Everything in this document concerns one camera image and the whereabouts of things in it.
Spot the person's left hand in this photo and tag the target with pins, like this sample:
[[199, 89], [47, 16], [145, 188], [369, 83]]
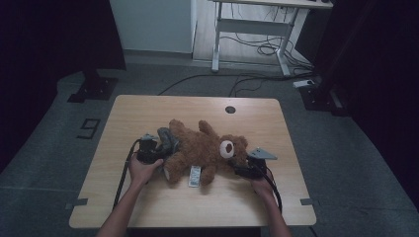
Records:
[[141, 173]]

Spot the grey tape strip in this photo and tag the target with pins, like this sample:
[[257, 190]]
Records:
[[76, 203], [309, 201]]

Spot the brown teddy bear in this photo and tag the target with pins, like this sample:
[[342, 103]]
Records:
[[199, 149]]

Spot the white metal-frame desk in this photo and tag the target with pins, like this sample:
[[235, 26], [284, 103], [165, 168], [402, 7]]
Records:
[[253, 26]]

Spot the white power strip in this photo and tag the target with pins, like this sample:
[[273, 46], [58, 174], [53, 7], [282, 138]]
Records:
[[303, 83]]

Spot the black stand base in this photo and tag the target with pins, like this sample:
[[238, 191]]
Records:
[[95, 89], [321, 98]]

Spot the dark curtain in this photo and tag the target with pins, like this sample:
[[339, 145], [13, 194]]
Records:
[[378, 82], [49, 49]]

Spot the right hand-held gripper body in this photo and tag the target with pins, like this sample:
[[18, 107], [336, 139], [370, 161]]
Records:
[[257, 168]]

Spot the person's right hand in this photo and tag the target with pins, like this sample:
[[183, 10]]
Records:
[[263, 189]]

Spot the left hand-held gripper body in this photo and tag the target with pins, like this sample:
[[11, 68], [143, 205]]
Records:
[[148, 151]]

